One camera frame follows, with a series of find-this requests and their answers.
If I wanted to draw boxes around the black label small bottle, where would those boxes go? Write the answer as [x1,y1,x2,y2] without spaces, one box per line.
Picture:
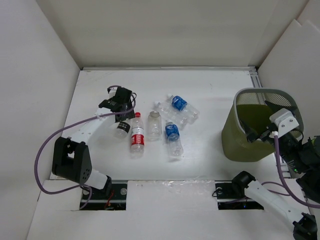
[114,120,131,140]

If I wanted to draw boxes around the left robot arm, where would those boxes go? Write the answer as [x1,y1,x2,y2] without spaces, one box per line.
[52,86,136,199]

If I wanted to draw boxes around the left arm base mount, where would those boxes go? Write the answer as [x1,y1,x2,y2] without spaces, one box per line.
[79,180,128,211]

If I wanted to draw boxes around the blue label bottle near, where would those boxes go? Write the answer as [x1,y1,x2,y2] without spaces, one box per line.
[164,120,184,157]

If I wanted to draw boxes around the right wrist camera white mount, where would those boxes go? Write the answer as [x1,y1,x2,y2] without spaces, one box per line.
[269,108,299,138]

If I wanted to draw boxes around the clear white cap bottle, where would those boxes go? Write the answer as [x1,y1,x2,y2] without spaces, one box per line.
[153,101,188,130]

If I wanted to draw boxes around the green mesh waste bin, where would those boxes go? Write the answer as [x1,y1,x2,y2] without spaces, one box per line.
[221,88,304,162]

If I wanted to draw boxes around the blue label bottle far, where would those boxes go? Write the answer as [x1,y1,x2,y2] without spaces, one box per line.
[167,94,200,124]

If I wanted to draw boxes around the red label water bottle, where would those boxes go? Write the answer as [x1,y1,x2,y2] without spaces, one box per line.
[130,112,145,159]

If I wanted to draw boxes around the clear capless bottle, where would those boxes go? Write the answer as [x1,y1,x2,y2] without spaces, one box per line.
[147,111,162,141]

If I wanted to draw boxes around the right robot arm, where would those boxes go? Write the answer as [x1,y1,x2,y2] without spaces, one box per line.
[231,100,320,240]

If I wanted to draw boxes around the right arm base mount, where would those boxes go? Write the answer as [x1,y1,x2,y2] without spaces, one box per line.
[212,181,264,210]

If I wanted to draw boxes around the blue label bottle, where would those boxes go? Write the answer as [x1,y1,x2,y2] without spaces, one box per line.
[164,120,184,157]
[167,94,200,124]

